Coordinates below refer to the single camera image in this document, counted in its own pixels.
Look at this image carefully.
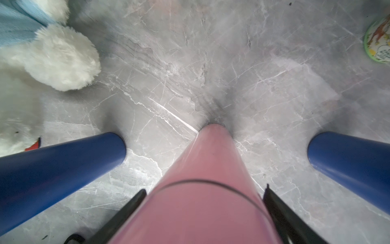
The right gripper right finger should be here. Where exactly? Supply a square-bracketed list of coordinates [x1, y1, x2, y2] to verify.
[263, 186, 327, 244]

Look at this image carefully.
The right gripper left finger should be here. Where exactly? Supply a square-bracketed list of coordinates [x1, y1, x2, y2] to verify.
[84, 189, 147, 244]

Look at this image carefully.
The pink thermos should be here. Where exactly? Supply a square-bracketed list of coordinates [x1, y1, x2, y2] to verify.
[110, 124, 281, 244]

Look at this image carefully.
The dark blue thermos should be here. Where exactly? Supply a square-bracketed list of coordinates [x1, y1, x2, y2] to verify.
[1, 132, 127, 235]

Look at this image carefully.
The red thermos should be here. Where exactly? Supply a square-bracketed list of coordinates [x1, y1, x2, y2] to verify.
[25, 137, 41, 151]

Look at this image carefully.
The blue thermos right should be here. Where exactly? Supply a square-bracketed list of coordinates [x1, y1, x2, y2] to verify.
[307, 132, 390, 213]

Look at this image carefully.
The white teddy bear plush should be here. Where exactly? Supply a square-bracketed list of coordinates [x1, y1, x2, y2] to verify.
[1, 0, 101, 157]

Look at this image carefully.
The small green toy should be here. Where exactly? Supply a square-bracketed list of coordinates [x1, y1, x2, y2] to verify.
[363, 14, 390, 63]

